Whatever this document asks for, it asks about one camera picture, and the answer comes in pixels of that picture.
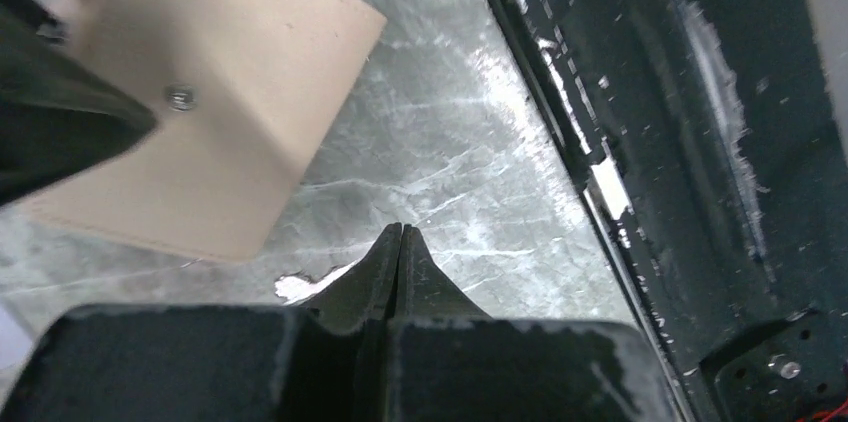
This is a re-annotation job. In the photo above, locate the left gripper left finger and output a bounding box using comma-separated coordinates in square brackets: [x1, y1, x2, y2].
[1, 223, 403, 421]

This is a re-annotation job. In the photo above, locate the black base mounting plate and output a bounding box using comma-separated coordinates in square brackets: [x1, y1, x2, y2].
[488, 0, 847, 421]

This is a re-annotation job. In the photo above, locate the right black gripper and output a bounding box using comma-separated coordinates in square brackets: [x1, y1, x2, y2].
[1, 0, 157, 205]

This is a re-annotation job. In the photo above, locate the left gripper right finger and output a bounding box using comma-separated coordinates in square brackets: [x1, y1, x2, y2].
[384, 226, 677, 421]

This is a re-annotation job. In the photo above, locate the beige leather card holder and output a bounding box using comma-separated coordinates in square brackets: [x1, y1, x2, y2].
[23, 0, 386, 262]

